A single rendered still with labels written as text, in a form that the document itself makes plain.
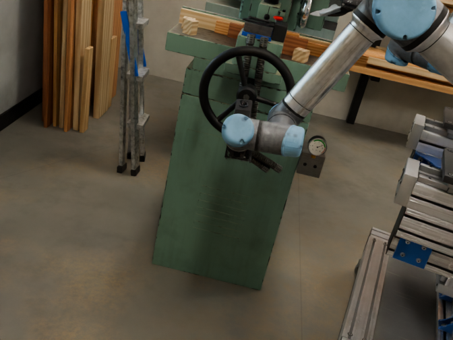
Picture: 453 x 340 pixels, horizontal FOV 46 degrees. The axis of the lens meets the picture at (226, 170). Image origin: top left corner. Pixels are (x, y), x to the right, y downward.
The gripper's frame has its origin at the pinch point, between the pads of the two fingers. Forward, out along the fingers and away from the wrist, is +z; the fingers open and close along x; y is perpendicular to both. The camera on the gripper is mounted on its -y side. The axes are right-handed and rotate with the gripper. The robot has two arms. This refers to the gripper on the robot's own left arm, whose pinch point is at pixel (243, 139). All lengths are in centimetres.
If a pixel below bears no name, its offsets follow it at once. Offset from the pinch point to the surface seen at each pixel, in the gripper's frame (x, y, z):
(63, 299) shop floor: -52, 61, 24
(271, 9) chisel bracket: 0.7, -45.9, 14.9
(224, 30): -14.3, -39.4, 22.8
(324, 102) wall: 44, -73, 265
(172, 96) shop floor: -70, -52, 228
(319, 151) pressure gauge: 24.3, -2.9, 18.8
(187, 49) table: -23.8, -27.4, 11.5
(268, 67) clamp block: 3.4, -23.7, 3.2
